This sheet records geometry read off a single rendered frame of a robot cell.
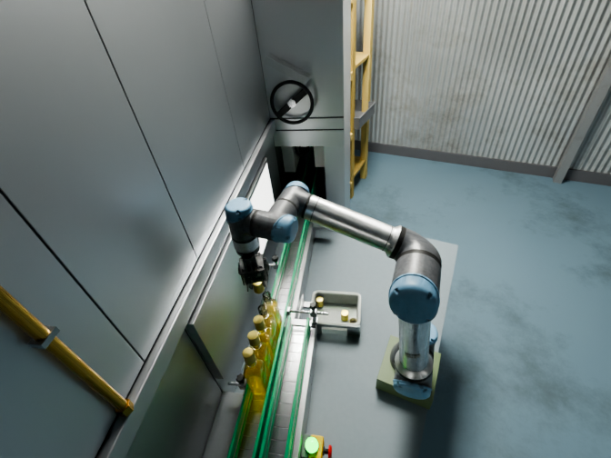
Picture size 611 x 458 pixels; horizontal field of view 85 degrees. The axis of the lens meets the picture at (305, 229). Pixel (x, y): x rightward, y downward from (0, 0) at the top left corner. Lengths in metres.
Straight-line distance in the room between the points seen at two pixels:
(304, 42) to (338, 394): 1.47
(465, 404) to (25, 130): 2.26
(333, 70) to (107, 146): 1.16
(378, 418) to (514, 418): 1.14
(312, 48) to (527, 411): 2.21
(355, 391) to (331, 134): 1.19
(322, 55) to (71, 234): 1.29
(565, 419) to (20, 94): 2.58
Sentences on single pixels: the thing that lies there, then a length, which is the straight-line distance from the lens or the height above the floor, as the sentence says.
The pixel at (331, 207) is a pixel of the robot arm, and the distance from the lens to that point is 0.94.
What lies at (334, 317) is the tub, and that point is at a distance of 1.59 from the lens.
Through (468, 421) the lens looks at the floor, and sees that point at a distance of 2.32.
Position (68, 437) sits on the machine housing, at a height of 1.50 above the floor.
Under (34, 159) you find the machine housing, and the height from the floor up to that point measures 1.88.
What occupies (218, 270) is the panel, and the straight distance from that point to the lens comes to 1.12.
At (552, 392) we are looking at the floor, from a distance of 2.58.
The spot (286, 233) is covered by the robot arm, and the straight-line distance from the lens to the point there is 0.85.
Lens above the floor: 2.10
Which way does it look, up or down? 42 degrees down
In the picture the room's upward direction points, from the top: 7 degrees counter-clockwise
